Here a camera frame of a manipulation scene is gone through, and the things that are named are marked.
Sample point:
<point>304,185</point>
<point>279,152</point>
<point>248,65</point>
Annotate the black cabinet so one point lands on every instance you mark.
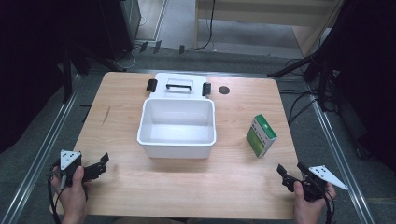
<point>120,28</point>

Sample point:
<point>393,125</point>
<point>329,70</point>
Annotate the person's right hand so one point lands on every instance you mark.
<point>308,207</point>

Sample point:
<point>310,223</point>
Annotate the white plastic storage box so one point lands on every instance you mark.
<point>177,124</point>

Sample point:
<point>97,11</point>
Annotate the black round table grommet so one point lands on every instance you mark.
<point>224,90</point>

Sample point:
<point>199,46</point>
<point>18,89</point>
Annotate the metal floor rail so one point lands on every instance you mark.
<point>37,161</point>
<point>339,161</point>

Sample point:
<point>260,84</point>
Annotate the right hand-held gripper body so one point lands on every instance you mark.
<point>323,175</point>

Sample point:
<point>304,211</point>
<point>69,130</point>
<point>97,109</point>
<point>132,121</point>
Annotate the person's left hand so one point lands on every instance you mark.
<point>73,199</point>

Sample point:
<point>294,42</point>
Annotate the black tape strip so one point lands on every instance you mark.
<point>181,49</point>
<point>157,46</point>
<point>144,47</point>

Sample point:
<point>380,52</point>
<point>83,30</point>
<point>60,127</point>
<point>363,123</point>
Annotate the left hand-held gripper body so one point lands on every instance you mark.
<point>70,160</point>

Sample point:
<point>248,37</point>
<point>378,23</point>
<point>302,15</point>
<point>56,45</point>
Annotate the black metal stand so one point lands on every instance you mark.
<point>67,74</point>

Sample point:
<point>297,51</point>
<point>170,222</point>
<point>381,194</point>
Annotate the green and white carton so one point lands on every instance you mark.
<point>261,137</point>

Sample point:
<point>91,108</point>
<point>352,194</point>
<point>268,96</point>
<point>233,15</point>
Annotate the black tripod stand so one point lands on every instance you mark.
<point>322,71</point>

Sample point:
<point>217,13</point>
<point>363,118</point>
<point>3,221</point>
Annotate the light wooden furniture frame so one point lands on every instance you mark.
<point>249,14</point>

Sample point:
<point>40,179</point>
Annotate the dark curtain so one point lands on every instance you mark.
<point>31,62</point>
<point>370,77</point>

